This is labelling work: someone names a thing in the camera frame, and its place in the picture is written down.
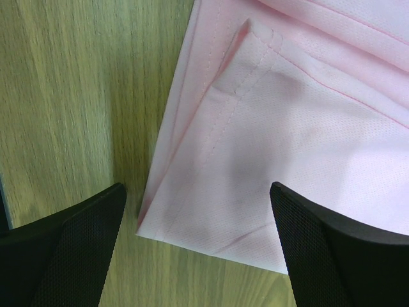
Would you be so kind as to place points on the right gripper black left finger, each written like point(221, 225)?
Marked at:
point(62, 259)

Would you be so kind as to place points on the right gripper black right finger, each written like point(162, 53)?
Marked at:
point(333, 260)

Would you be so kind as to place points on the light pink t shirt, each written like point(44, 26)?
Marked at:
point(311, 94)

